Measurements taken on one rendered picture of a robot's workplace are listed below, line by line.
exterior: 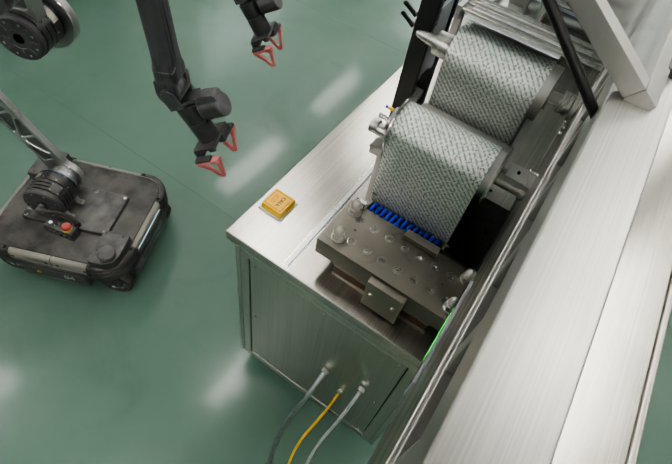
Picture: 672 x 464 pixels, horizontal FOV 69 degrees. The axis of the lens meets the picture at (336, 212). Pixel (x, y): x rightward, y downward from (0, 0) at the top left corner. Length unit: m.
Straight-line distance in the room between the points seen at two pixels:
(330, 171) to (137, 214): 1.05
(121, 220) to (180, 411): 0.83
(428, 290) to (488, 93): 0.50
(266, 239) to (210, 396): 0.94
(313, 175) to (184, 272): 1.05
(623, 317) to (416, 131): 0.57
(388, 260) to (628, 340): 0.59
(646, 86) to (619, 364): 0.37
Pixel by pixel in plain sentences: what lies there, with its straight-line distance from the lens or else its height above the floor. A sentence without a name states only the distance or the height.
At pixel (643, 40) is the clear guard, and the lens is 0.86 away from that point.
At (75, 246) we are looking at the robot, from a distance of 2.26.
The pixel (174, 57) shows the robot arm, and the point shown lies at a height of 1.36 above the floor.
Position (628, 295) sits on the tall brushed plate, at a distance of 0.85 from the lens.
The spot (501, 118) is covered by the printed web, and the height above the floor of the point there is 1.27.
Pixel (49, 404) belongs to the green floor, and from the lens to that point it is 2.26.
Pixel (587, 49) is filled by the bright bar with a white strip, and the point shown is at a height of 1.45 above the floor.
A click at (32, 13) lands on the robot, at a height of 1.20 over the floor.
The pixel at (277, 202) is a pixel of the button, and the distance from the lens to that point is 1.41.
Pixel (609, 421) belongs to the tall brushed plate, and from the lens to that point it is 0.74.
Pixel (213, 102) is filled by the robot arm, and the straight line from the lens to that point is 1.19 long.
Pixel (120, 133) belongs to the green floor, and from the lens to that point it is 3.00.
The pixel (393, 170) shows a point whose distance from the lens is 1.20.
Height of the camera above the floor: 2.03
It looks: 52 degrees down
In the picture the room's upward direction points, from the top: 12 degrees clockwise
